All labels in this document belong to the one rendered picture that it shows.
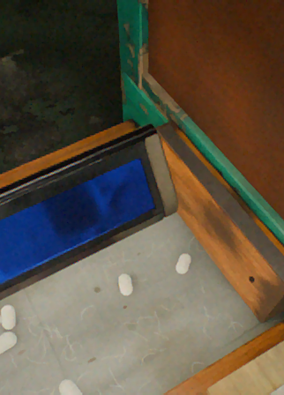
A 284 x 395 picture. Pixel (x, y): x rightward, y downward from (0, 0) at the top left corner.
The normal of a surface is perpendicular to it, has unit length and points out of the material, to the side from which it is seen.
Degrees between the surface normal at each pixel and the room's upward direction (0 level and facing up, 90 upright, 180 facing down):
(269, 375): 0
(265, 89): 90
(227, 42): 90
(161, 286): 0
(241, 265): 66
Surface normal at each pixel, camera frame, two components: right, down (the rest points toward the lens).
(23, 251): 0.43, 0.26
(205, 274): 0.00, -0.61
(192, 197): -0.80, 0.15
